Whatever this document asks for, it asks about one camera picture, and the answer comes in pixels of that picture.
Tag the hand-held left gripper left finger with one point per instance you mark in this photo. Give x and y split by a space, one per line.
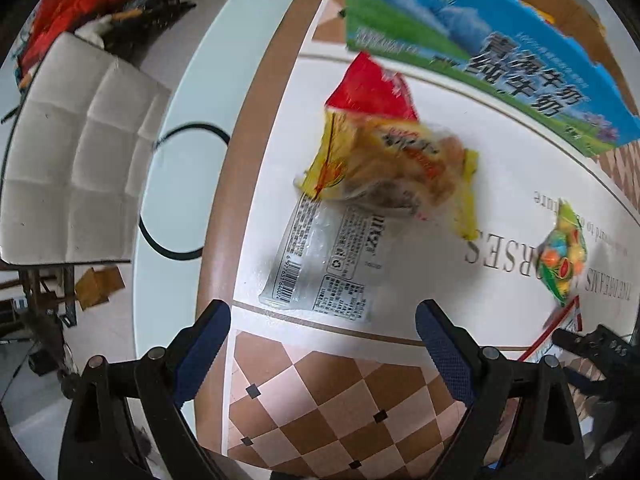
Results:
200 350

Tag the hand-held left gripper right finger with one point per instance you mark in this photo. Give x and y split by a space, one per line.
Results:
445 355

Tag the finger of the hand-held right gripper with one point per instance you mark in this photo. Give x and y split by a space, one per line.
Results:
572 342
582 381

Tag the long red white packet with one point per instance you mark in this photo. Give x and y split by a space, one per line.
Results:
567 317

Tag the colourful candy bag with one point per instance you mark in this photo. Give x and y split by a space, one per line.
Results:
565 255

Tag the clear white cookie packet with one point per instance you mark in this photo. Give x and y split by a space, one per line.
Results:
320 270

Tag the yellow clear bread packet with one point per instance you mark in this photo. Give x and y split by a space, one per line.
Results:
400 160

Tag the small red snack packet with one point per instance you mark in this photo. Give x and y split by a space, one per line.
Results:
372 90

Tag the small cardboard box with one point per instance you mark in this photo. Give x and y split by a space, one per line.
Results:
97 286

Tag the dark wooden chair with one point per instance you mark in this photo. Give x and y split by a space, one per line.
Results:
35 300

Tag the white padded chair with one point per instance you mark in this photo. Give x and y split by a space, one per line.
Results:
75 160

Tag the white goose plush toy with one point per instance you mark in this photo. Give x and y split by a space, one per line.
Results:
97 27

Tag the black folded cart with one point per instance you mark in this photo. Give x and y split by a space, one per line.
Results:
150 10

